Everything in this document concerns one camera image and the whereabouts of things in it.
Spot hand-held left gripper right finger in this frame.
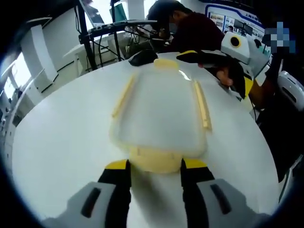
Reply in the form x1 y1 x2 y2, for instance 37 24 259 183
181 158 274 228

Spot blue framed wall board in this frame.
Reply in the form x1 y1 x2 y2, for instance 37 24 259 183
205 3 266 37

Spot open laptop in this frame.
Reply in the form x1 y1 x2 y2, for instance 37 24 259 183
79 0 105 28

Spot white worn device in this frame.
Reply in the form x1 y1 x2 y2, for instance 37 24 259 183
277 69 304 113

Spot clear storage box yellow latches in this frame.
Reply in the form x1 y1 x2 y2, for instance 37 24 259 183
108 58 214 174

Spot person's right hand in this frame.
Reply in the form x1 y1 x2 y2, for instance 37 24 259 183
215 66 235 86

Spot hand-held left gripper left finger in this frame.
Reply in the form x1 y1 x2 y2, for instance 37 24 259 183
41 159 132 228

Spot black rounded object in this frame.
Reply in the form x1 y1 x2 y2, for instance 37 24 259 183
128 49 159 67

